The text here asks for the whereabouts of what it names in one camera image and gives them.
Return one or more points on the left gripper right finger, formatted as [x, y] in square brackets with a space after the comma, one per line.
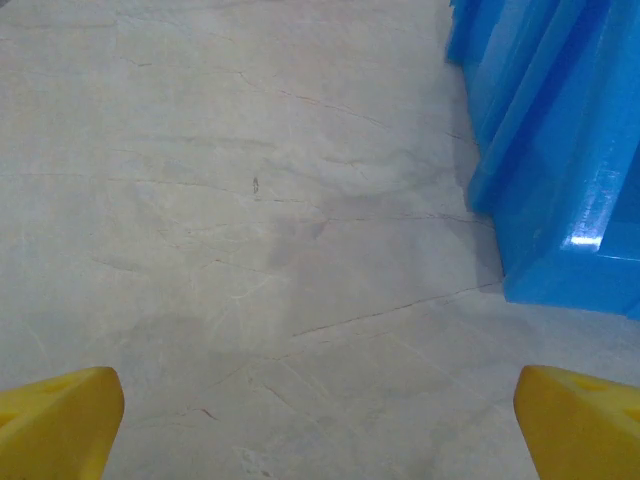
[585, 430]

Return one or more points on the blue three-compartment plastic bin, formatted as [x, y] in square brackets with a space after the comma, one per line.
[550, 200]

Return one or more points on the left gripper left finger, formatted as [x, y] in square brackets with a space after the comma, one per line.
[55, 425]

